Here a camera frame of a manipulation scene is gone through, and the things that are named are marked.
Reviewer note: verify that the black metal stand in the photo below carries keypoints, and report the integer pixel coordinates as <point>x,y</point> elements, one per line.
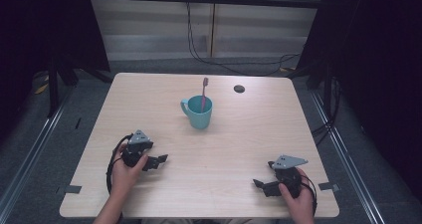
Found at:
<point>53,91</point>

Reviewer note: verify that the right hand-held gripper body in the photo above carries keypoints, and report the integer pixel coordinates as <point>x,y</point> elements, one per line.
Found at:
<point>288,171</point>

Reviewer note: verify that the person's left hand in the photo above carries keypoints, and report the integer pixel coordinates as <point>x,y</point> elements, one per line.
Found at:
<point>124,179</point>

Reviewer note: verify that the pink toothbrush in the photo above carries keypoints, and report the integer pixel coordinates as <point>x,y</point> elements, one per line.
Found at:
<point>204,94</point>

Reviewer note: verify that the person's right hand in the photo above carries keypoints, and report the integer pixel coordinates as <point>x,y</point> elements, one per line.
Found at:
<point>300,202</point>

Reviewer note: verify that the black curtain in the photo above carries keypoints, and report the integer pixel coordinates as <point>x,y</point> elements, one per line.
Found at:
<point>43,28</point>
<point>375,68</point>

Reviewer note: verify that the teal cup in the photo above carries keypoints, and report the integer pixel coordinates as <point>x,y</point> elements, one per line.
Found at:
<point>199,119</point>

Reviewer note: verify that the grey tape strip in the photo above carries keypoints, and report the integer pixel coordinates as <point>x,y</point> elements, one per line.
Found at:
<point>328,186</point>
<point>73,189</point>

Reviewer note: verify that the yellow floor tape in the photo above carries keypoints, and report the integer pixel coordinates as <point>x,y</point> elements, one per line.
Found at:
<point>41,88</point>

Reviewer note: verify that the metal floor rail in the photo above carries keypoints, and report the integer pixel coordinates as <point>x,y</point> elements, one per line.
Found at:
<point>348,164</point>
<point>30,157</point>

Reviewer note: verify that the dark round table grommet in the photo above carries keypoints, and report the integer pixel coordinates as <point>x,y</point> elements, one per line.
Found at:
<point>239,88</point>

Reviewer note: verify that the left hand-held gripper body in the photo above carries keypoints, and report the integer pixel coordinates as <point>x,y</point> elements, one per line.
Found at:
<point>136,147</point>

